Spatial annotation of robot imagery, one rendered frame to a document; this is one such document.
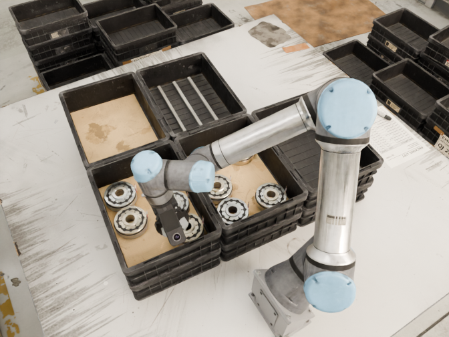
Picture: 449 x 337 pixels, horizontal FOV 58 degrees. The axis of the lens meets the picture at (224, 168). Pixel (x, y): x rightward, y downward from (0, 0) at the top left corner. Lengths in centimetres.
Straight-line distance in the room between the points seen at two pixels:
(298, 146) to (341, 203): 64
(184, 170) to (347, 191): 37
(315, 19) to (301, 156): 241
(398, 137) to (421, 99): 78
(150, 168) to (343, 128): 44
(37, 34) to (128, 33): 52
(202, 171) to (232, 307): 54
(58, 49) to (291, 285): 214
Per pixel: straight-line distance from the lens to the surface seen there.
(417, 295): 150
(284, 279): 116
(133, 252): 130
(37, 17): 301
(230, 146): 105
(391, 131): 189
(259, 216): 122
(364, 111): 87
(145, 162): 97
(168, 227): 111
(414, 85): 272
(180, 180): 96
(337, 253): 98
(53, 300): 144
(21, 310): 228
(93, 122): 166
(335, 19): 384
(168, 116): 163
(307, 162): 150
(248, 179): 142
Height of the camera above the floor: 197
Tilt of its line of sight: 52 degrees down
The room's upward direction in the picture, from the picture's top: 2 degrees clockwise
